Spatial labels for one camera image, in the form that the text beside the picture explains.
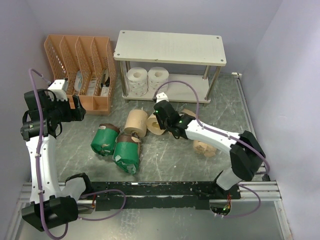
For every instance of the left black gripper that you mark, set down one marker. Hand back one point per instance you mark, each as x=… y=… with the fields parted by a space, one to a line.
x=76 y=114

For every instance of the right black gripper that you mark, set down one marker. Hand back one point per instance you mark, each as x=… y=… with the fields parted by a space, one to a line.
x=162 y=126

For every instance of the beige paper roll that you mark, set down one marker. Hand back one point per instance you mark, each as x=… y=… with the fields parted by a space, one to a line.
x=136 y=122
x=153 y=125

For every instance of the kraft roll with label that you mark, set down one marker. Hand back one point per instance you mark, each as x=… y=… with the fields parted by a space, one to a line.
x=190 y=113

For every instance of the plain white paper roll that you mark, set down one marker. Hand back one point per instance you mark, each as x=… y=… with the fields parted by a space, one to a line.
x=156 y=77

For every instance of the white red-dotted paper roll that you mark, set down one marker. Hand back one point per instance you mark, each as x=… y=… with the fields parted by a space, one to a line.
x=137 y=80

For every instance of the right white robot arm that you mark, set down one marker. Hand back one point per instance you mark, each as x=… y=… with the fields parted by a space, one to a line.
x=246 y=154

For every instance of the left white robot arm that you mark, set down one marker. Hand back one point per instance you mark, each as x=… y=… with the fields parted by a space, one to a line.
x=50 y=206

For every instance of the white two-tier shelf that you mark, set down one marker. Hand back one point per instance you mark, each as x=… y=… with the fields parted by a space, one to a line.
x=176 y=49

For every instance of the papers in organizer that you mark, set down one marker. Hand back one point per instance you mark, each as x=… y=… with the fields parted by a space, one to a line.
x=104 y=84

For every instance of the green wrapped roll left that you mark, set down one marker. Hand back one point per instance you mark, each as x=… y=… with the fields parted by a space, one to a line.
x=104 y=141

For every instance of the green wrapped roll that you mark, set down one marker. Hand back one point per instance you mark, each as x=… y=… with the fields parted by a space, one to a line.
x=104 y=141
x=127 y=153

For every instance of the kraft wrapped roll with cartoon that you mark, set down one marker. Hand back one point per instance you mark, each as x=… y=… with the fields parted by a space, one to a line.
x=204 y=149

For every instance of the orange plastic file organizer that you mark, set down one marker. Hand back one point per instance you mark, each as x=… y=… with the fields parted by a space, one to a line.
x=91 y=55

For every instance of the green wrapped roll right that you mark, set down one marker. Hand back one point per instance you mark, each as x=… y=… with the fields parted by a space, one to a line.
x=127 y=153

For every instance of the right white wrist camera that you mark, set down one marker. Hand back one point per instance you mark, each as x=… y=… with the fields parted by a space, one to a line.
x=162 y=96

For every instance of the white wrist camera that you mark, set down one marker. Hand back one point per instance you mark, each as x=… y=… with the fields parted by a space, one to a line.
x=58 y=87
x=162 y=96

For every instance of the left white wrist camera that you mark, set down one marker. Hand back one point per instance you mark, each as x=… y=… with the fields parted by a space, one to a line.
x=58 y=87

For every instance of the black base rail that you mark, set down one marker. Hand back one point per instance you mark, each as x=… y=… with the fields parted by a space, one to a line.
x=164 y=195

